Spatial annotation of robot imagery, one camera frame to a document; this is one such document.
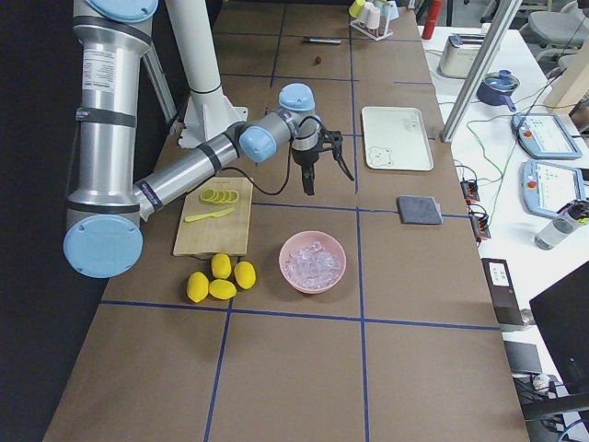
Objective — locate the white bear serving tray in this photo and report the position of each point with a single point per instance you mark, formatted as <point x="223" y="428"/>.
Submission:
<point x="395" y="139"/>

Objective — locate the white wire cup rack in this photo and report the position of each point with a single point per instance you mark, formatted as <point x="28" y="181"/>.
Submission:
<point x="383" y="32"/>

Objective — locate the red bottle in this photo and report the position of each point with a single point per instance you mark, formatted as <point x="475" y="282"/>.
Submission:
<point x="432" y="16"/>

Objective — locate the yellow cup on rack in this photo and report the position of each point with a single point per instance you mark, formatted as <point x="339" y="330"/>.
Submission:
<point x="356" y="8"/>

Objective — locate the cream toaster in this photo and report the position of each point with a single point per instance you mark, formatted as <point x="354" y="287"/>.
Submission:
<point x="459" y="55"/>

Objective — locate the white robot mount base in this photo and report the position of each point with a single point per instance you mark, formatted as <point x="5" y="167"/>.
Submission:
<point x="207" y="116"/>

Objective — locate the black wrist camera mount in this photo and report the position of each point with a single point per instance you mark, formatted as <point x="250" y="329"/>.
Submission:
<point x="332" y="142"/>

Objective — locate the whole yellow lemon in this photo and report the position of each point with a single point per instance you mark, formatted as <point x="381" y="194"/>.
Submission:
<point x="197" y="288"/>
<point x="245" y="275"/>
<point x="222" y="289"/>
<point x="221" y="266"/>

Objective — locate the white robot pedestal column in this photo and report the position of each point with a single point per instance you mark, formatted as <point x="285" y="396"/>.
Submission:
<point x="192" y="30"/>

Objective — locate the black monitor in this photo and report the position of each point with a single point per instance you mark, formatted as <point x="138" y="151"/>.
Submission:
<point x="561" y="315"/>

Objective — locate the brown box with label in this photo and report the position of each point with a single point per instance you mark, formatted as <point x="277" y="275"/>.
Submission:
<point x="503" y="298"/>

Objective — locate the blue pot with lid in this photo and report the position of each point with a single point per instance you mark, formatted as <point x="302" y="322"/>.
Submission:
<point x="496" y="89"/>

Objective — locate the pink cup on rack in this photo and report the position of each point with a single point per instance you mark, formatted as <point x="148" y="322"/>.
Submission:
<point x="370" y="17"/>

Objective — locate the blue teach pendant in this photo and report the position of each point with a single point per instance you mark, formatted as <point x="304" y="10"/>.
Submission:
<point x="544" y="136"/>
<point x="547" y="187"/>

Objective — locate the wooden cutting board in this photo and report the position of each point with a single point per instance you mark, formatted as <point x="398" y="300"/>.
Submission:
<point x="227" y="234"/>

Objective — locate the aluminium frame post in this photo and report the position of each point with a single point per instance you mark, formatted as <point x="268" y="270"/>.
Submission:
<point x="501" y="23"/>

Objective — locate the grey folded cloth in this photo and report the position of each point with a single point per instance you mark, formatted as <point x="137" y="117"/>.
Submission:
<point x="419" y="210"/>

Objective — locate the pink bowl of ice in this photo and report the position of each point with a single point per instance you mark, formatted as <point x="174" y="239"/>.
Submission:
<point x="312" y="262"/>

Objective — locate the yellow plastic knife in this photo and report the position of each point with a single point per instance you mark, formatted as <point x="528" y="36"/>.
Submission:
<point x="214" y="214"/>

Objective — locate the clear water bottle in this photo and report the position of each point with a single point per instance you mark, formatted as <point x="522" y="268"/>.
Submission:
<point x="569" y="218"/>

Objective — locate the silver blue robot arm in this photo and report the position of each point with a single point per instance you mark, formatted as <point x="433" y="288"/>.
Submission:
<point x="137" y="149"/>

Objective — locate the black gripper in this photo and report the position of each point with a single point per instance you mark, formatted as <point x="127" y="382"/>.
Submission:
<point x="305" y="158"/>

